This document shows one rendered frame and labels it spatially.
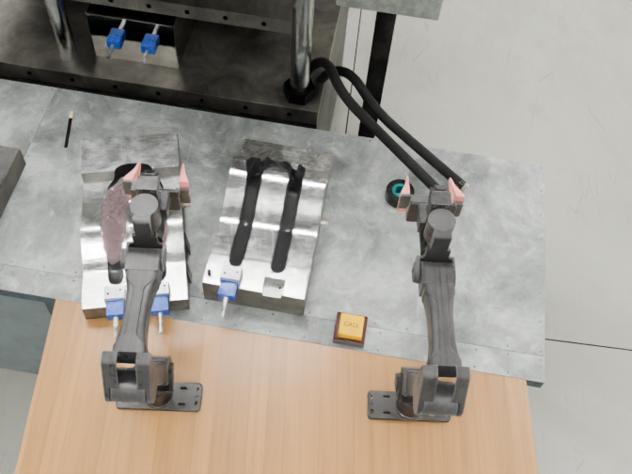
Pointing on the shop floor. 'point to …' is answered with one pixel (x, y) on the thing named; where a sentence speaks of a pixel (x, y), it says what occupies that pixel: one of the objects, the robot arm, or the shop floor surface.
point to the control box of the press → (382, 39)
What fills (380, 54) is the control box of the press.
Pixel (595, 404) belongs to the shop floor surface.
